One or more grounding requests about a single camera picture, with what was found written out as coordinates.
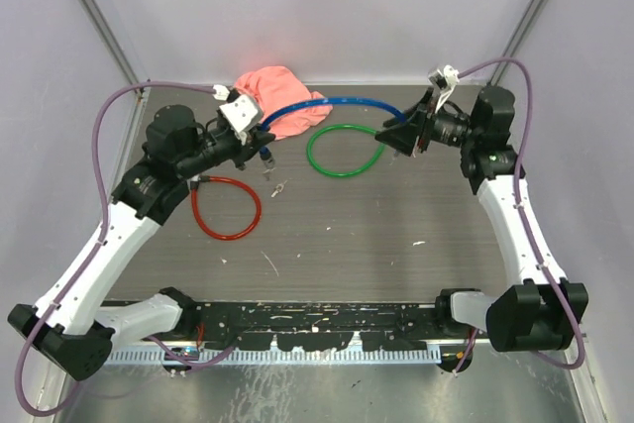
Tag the slotted cable duct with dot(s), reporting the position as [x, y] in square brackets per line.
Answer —
[355, 355]

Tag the blue lock keys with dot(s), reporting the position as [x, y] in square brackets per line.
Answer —
[269, 166]

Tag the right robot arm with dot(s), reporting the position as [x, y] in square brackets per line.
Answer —
[541, 309]

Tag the green cable lock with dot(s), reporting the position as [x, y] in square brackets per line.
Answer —
[342, 174]

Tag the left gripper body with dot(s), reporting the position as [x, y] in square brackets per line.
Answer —
[244, 150]

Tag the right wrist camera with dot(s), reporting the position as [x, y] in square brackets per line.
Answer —
[444, 80]

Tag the pink cloth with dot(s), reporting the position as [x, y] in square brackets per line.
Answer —
[275, 87]

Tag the red cable lock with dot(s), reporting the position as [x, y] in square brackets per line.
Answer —
[194, 185]

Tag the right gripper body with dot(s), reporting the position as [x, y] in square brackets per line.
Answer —
[426, 129]

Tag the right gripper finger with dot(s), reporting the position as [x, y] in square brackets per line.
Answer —
[411, 116]
[400, 136]

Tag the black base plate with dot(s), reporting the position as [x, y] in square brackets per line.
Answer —
[312, 326]

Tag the red lock keys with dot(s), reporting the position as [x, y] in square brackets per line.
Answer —
[278, 189]

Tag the blue cable lock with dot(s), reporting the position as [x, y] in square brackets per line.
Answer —
[329, 101]

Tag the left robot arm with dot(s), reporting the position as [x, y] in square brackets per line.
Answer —
[68, 325]

